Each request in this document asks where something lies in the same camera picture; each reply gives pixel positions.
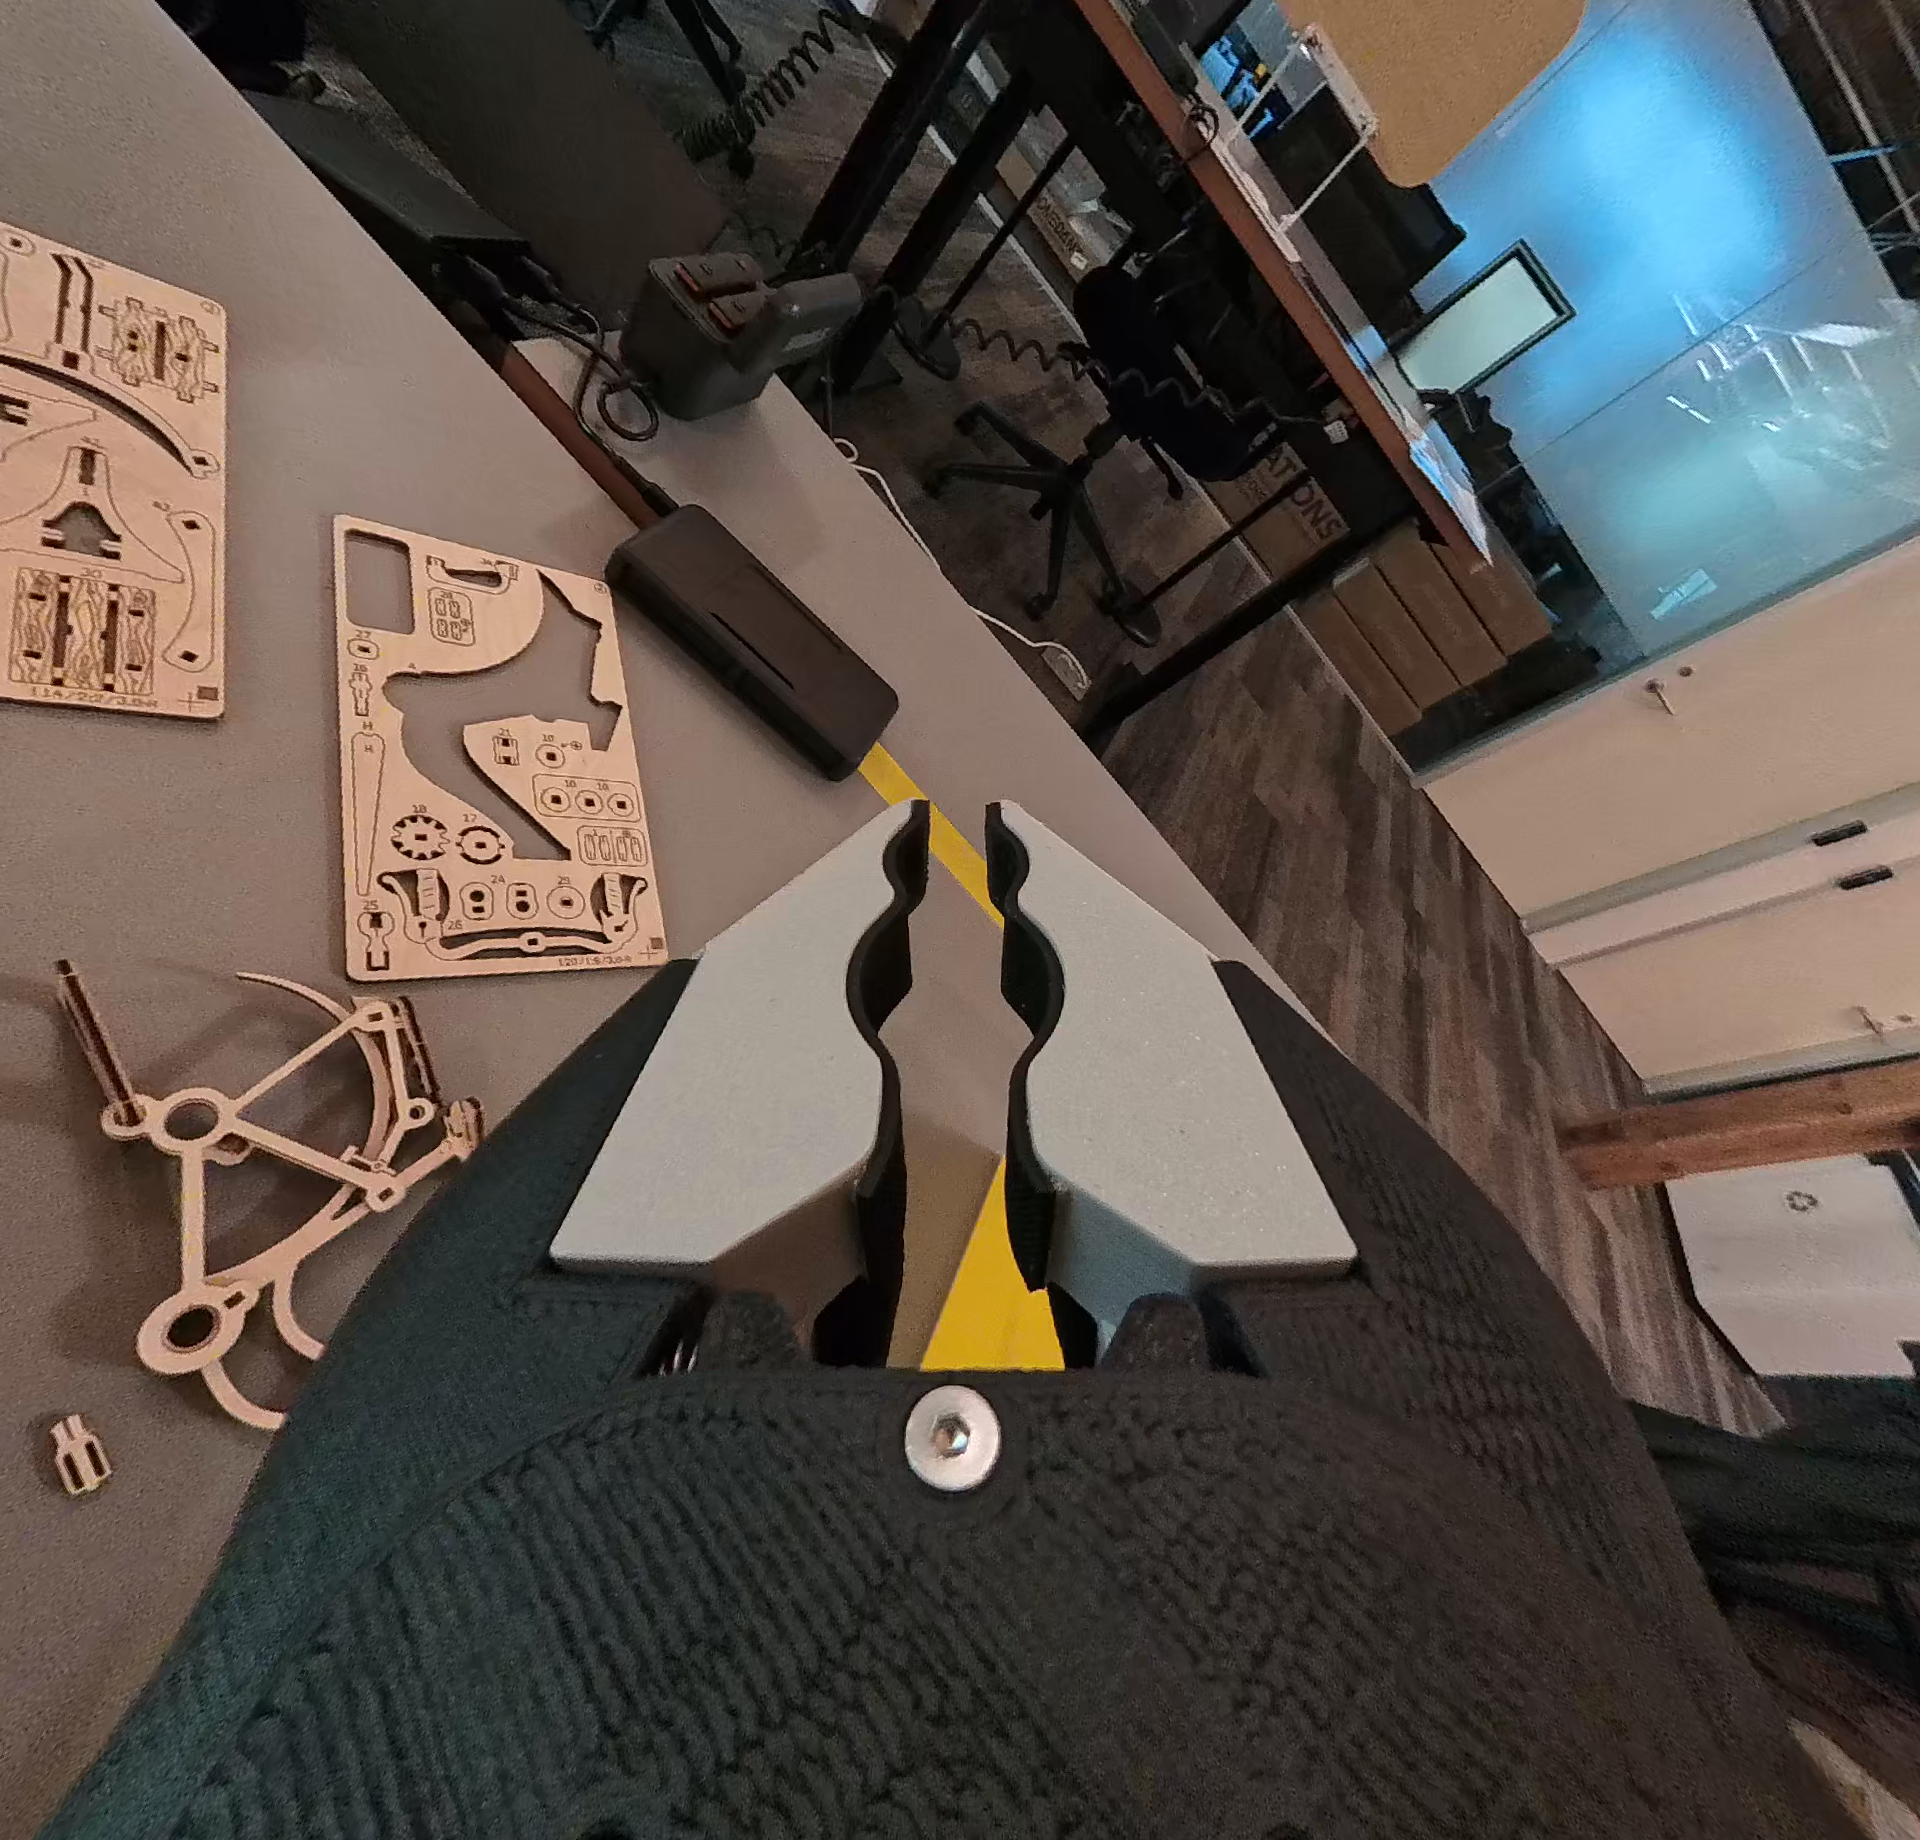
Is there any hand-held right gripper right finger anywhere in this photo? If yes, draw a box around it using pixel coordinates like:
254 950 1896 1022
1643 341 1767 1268
982 799 1360 1372

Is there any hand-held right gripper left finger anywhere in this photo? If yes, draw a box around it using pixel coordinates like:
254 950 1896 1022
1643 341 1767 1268
546 799 939 1368

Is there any small wooden parts sheet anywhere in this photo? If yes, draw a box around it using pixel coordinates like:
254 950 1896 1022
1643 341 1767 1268
329 513 671 984

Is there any partly assembled wooden model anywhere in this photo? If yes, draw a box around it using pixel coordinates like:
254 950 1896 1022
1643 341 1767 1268
54 961 487 1433

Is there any large wooden parts sheet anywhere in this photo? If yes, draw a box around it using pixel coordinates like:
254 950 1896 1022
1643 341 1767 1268
0 220 231 722

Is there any yellow tape strip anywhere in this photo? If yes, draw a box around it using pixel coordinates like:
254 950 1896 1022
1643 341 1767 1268
855 738 1068 1374

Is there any black power adapter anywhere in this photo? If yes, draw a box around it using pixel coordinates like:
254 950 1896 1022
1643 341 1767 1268
604 505 902 784

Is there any stack of cardboard boxes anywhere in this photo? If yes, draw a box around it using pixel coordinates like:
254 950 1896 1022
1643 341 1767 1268
1199 431 1602 780

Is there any white cabinet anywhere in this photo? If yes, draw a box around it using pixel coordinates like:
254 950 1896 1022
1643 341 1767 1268
1413 516 1920 1094

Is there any black office chair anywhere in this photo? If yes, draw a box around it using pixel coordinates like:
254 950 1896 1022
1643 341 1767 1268
928 258 1324 650

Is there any long wooden-edged desk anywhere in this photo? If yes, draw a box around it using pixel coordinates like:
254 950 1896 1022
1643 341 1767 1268
792 0 1497 749

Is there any instruction sheet on cork board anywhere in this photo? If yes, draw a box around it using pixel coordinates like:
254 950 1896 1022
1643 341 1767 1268
1270 0 1592 193

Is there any white floor cable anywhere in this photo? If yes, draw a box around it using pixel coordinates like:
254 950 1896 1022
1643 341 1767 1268
829 434 1092 695

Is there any black power cable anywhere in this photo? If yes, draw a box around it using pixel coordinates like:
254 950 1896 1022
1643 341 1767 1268
449 247 679 523

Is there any black coiled cable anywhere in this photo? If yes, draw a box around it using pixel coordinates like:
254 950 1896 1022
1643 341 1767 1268
679 0 858 157

